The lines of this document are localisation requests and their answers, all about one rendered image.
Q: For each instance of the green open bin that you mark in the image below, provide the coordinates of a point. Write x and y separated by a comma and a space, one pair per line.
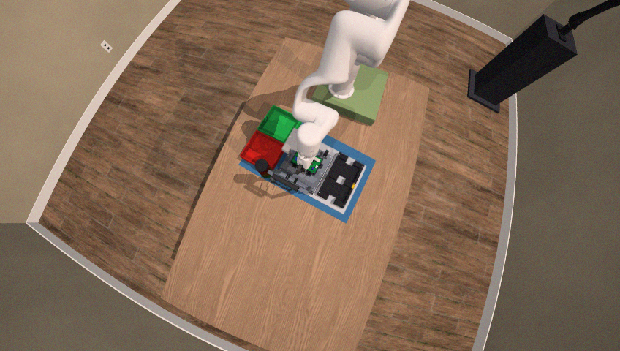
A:
278, 124

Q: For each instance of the red bin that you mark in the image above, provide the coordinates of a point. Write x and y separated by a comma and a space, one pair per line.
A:
262, 146

